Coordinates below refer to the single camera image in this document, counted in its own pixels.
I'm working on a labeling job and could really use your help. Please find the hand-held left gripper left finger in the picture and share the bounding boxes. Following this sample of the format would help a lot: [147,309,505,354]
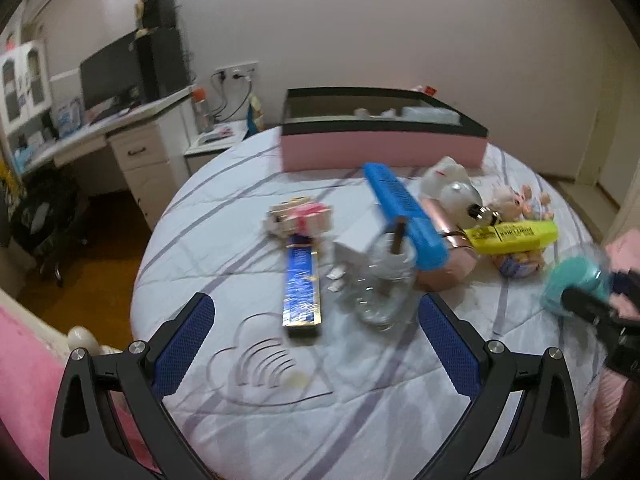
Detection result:
[47,291,217,480]

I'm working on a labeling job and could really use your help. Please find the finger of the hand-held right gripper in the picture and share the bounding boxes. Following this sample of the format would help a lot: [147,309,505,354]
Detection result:
[607,270,640,306]
[559,286,623,329]

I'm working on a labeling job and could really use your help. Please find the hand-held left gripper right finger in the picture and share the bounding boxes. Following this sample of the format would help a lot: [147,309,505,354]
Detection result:
[417,292,584,480]

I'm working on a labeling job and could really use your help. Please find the teal round cup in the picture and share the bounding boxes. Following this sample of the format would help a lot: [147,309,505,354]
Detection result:
[541,255,610,317]

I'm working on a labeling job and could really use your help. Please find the pink doll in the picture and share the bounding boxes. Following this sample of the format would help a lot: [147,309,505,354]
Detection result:
[490,184,552,222]

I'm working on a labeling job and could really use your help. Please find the blue plastic case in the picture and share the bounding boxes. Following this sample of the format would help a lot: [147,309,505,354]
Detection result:
[362,162,452,272]

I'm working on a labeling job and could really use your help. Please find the pink and black storage box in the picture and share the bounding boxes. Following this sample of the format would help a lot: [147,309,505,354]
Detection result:
[281,87,489,174]

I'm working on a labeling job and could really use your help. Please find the pink quilt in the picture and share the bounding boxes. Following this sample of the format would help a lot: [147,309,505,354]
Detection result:
[592,230,640,480]

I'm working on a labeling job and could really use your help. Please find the cartoon print pouch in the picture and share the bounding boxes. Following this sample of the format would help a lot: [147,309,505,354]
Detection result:
[492,247,547,279]

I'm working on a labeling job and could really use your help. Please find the rose gold box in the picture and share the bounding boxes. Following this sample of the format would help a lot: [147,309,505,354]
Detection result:
[414,197,482,292]

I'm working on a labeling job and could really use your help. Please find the white striped bedspread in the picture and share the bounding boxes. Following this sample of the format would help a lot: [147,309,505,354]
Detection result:
[130,125,607,480]

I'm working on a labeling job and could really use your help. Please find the white bedpost knob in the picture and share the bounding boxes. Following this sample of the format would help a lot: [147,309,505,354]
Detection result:
[66,326,102,357]

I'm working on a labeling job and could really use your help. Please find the yellow pack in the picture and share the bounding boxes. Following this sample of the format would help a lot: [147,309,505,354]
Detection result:
[462,219,559,257]

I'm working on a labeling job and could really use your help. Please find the long dark blue box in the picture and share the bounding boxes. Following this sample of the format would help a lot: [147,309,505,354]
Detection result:
[281,239,324,339]

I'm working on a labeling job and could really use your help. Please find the silver round bulb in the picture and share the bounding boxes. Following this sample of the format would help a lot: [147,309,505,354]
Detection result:
[442,180,497,228]

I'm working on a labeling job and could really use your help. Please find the pink fleece blanket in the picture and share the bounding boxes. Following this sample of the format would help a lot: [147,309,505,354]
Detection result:
[0,290,153,480]

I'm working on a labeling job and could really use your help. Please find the white plush toy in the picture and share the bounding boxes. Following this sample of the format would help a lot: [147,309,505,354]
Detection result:
[421,156,472,198]

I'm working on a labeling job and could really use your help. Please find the small pink and white box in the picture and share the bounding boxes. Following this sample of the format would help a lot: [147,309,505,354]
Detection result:
[266,197,335,239]

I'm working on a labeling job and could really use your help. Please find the black office chair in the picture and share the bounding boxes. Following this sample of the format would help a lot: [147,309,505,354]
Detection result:
[9,166,95,287]

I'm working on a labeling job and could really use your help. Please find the white drawer unit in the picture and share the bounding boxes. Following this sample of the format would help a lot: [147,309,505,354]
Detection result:
[106,105,192,232]

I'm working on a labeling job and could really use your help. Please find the white nightstand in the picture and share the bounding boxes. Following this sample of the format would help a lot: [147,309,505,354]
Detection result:
[183,119,251,177]

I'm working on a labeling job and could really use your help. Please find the pale green pack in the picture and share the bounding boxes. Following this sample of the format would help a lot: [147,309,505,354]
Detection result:
[401,105,462,124]

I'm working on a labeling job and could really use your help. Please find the white desk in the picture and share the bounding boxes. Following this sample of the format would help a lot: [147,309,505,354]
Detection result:
[0,84,197,173]

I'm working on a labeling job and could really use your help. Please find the bottle with orange cap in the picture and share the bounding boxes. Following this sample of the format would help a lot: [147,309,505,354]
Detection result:
[192,87,209,134]

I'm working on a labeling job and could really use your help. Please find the yellow and black garment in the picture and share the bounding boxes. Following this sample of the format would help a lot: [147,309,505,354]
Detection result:
[0,154,27,212]

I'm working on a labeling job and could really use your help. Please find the yellow snack bag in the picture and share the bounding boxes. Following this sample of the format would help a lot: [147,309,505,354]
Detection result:
[247,94,267,134]

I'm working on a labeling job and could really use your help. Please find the black computer monitor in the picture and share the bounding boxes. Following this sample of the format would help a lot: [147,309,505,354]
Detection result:
[79,30,147,112]

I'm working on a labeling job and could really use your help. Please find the black computer tower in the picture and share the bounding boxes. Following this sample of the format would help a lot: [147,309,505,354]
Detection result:
[134,26,190,105]

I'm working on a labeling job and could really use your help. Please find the white glass door cabinet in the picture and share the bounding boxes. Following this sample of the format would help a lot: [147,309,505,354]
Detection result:
[0,39,54,137]

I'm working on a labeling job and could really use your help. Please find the black speaker box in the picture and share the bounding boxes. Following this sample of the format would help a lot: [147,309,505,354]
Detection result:
[136,0,179,30]

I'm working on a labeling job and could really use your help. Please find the wall socket with plugs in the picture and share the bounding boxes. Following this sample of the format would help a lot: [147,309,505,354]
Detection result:
[210,61,261,116]

